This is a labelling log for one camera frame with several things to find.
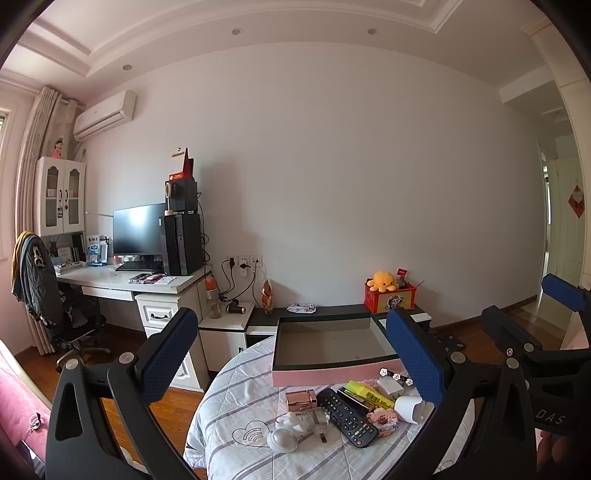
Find pink bedding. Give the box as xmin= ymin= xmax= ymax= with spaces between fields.
xmin=0 ymin=353 xmax=52 ymax=467

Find pink storage box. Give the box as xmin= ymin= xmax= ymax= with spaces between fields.
xmin=271 ymin=311 xmax=408 ymax=387

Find dark printed jacket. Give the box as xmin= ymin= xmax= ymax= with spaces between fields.
xmin=11 ymin=231 xmax=65 ymax=329

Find black power cable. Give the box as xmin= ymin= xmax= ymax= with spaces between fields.
xmin=217 ymin=258 xmax=257 ymax=305

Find white desk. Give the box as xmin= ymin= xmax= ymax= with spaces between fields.
xmin=54 ymin=264 xmax=214 ymax=393

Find white cup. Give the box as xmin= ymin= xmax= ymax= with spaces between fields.
xmin=394 ymin=396 xmax=435 ymax=424

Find white charger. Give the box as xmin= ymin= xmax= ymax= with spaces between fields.
xmin=376 ymin=377 xmax=405 ymax=398

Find white door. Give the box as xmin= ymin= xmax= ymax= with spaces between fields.
xmin=536 ymin=143 xmax=589 ymax=315

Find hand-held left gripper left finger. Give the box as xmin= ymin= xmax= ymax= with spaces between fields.
xmin=45 ymin=307 xmax=199 ymax=480

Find yellow octopus plush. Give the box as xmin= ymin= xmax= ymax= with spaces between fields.
xmin=368 ymin=270 xmax=399 ymax=293

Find black computer monitor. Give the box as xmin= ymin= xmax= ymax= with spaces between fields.
xmin=113 ymin=203 xmax=167 ymax=259

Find bottle with orange cap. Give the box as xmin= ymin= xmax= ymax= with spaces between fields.
xmin=206 ymin=275 xmax=221 ymax=319

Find striped tablecloth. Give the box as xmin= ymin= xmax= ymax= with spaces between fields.
xmin=184 ymin=335 xmax=476 ymax=480

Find white glass-door cabinet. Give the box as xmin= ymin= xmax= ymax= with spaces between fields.
xmin=35 ymin=156 xmax=88 ymax=237

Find pink block toy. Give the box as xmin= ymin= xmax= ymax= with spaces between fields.
xmin=367 ymin=411 xmax=399 ymax=437

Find black flower hair clip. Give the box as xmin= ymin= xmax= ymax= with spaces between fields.
xmin=379 ymin=368 xmax=414 ymax=386

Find red printed crate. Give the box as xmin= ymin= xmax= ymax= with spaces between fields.
xmin=364 ymin=281 xmax=417 ymax=315

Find white plug adapter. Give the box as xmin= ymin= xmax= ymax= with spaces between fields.
xmin=313 ymin=408 xmax=331 ymax=442

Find rose gold case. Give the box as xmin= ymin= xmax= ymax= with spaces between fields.
xmin=285 ymin=390 xmax=318 ymax=412

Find black floor scale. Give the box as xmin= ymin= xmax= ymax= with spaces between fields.
xmin=430 ymin=334 xmax=467 ymax=352

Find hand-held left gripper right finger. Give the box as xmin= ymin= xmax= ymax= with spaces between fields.
xmin=385 ymin=308 xmax=540 ymax=480

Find blue box on desk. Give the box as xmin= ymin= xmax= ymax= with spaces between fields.
xmin=87 ymin=233 xmax=110 ymax=267

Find black and white cabinet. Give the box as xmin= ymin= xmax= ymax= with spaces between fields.
xmin=198 ymin=301 xmax=433 ymax=372

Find yellow highlighter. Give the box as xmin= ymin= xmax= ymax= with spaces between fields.
xmin=346 ymin=380 xmax=396 ymax=409

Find black remote control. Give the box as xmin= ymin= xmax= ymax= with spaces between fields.
xmin=317 ymin=388 xmax=379 ymax=448

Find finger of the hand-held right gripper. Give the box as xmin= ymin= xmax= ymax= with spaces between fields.
xmin=542 ymin=273 xmax=591 ymax=319
xmin=481 ymin=305 xmax=544 ymax=365

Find red door decoration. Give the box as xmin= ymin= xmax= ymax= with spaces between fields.
xmin=570 ymin=184 xmax=587 ymax=218

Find white flower ornament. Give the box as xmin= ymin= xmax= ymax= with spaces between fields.
xmin=276 ymin=412 xmax=311 ymax=435

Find white wall sockets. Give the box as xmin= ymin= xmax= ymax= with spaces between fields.
xmin=229 ymin=254 xmax=264 ymax=278

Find black speaker box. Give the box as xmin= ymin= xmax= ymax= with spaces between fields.
xmin=164 ymin=179 xmax=199 ymax=214

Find white round lamp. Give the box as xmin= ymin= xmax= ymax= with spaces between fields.
xmin=267 ymin=427 xmax=299 ymax=453

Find white air conditioner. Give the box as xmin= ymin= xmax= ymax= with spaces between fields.
xmin=73 ymin=90 xmax=138 ymax=142

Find black computer tower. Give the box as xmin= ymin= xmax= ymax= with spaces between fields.
xmin=160 ymin=213 xmax=204 ymax=277

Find black office chair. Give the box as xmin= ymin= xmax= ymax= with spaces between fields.
xmin=28 ymin=277 xmax=112 ymax=373

